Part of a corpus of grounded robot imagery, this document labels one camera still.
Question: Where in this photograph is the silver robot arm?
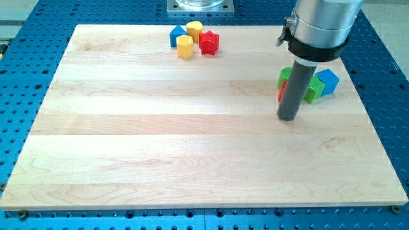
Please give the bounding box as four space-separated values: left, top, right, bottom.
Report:
276 0 363 66

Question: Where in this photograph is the blue triangle block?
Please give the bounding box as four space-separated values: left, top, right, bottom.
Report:
169 25 187 48

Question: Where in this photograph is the red star block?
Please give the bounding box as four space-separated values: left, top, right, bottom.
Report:
199 31 220 56

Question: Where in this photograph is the yellow hexagon block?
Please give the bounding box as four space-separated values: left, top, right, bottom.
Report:
176 34 194 58

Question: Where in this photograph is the light wooden board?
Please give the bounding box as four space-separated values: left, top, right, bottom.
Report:
1 25 408 211

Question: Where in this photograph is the red block behind rod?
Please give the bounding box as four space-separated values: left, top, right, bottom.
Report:
277 81 287 102

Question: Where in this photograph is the yellow heart block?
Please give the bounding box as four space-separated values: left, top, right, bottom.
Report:
186 21 203 43

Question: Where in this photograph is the green cylinder block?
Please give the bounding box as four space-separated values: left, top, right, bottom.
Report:
277 67 291 89

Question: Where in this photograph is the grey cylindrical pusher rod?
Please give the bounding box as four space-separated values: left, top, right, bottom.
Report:
277 57 318 121

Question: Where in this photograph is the green cube block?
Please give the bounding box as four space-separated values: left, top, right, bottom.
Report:
304 75 326 104

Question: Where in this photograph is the blue cube block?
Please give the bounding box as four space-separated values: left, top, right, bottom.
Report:
316 69 339 96

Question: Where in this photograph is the blue perforated metal table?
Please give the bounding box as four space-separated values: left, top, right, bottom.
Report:
1 1 408 229

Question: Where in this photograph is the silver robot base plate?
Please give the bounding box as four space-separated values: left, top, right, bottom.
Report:
165 0 235 15

